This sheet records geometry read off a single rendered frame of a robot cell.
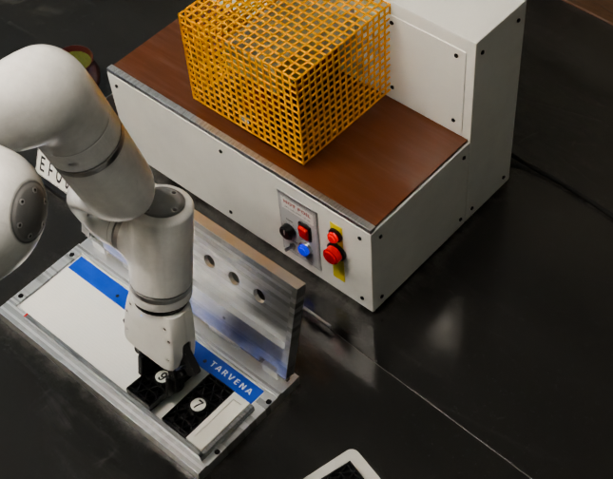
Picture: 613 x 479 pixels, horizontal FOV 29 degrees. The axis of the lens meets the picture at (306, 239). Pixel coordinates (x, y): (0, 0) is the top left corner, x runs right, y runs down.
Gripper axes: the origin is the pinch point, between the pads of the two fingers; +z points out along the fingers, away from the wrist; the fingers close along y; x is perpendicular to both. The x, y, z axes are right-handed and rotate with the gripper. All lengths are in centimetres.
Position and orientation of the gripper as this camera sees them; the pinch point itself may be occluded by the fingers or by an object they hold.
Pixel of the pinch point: (161, 372)
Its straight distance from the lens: 172.5
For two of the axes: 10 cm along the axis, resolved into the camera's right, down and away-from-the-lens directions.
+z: -0.8, 7.5, 6.6
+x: 6.6, -4.5, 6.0
